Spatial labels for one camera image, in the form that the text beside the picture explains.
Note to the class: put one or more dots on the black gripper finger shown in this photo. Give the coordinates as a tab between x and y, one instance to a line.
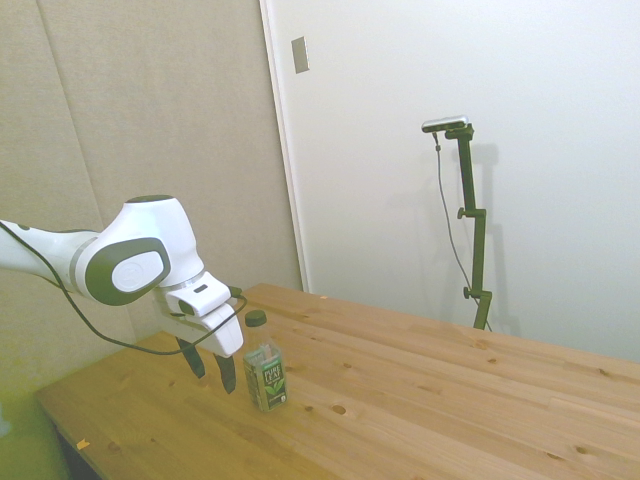
227	375
196	362

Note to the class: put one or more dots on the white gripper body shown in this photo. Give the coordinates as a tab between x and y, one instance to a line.
225	335

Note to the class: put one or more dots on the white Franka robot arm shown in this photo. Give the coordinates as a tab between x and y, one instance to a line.
135	240

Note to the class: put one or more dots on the clear Pure Leaf tea bottle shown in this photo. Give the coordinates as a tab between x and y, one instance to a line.
264	370

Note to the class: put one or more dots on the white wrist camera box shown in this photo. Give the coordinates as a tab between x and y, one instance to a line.
200	296

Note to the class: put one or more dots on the white door frame trim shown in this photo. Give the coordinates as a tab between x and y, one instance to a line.
282	145

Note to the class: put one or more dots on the dark green camera stand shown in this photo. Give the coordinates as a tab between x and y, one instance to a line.
473	225

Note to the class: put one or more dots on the grey wall switch plate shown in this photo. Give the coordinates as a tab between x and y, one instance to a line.
300	55

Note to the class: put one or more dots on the silver exterior camera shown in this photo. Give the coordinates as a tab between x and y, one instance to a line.
445	123

